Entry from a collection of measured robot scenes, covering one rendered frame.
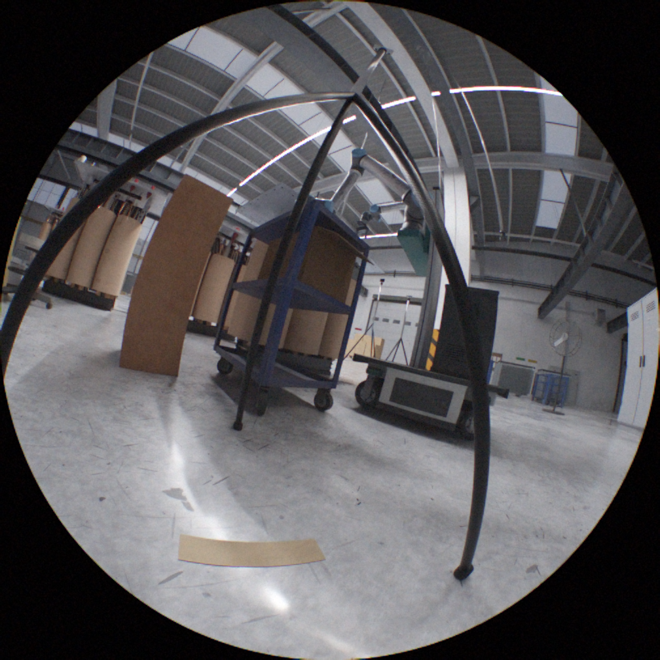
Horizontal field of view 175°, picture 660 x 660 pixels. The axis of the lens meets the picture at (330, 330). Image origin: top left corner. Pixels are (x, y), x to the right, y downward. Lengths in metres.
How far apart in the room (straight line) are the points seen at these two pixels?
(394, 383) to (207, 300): 2.61
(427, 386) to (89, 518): 1.28
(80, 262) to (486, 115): 11.92
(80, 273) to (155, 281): 2.17
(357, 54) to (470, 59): 3.93
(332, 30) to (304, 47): 5.37
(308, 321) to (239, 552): 1.75
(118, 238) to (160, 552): 2.96
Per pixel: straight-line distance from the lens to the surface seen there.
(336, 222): 1.03
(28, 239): 2.09
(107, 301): 3.19
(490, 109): 10.82
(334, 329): 2.20
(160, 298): 1.04
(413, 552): 0.48
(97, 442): 0.58
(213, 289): 3.14
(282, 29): 4.82
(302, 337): 1.87
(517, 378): 9.52
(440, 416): 1.19
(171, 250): 1.06
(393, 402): 1.22
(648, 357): 4.31
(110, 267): 3.02
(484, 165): 10.93
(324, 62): 4.74
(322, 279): 0.96
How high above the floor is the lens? 0.34
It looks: 4 degrees up
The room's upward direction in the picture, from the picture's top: 14 degrees clockwise
